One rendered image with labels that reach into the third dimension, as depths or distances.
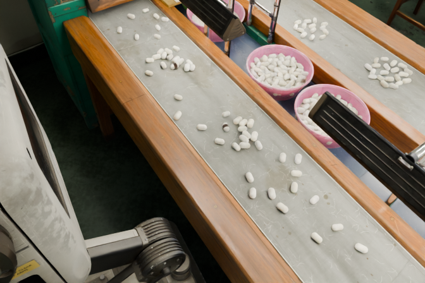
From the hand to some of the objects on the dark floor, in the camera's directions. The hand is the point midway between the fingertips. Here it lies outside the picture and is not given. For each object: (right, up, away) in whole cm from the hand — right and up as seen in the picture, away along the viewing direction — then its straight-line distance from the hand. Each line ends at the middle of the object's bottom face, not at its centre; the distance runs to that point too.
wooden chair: (+191, +18, +181) cm, 264 cm away
